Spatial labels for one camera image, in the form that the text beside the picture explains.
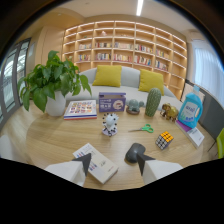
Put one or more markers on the rubiks cube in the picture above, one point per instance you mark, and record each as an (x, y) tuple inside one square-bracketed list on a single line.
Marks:
[(164, 139)]

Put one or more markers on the small teal cactus figurine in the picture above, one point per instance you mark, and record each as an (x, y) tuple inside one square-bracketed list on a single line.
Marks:
[(134, 106)]

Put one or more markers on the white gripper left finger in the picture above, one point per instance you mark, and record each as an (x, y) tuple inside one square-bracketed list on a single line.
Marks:
[(68, 170)]

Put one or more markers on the golden elephant figurine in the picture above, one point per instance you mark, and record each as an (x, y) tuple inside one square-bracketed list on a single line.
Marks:
[(169, 111)]

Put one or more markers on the green chair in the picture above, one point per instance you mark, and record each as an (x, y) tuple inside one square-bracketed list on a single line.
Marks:
[(220, 143)]

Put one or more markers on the white paperback book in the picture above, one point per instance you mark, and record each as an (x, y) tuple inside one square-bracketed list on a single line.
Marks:
[(100, 165)]

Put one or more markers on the blue detergent bottle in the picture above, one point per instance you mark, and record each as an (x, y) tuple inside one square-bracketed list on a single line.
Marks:
[(190, 108)]

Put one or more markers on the ceiling strip light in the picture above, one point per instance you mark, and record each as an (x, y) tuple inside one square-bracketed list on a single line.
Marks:
[(139, 7)]

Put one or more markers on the colourful picture book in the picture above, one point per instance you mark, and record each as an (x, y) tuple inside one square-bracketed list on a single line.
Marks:
[(80, 109)]

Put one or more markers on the purple white book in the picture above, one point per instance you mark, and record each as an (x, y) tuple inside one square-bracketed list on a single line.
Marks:
[(191, 133)]

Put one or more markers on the green potted plant white pot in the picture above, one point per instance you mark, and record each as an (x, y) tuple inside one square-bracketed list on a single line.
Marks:
[(50, 83)]

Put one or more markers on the tall green cactus ornament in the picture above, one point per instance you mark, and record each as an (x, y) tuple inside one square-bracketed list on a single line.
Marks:
[(153, 101)]

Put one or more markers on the wooden bookshelf wall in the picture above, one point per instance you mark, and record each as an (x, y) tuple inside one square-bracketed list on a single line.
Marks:
[(126, 46)]

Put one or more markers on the purple cardboard box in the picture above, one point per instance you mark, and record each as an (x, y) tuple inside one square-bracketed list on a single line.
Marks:
[(112, 102)]

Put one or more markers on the dark grey computer mouse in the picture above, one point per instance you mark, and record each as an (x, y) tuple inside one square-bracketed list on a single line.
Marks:
[(134, 152)]

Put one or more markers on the grey sofa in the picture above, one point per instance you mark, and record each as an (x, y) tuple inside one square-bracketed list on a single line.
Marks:
[(126, 86)]

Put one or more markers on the yellow cushion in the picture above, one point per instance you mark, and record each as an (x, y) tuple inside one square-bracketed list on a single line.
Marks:
[(107, 75), (151, 81)]

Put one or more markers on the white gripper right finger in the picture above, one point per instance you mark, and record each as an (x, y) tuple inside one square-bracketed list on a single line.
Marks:
[(156, 168)]

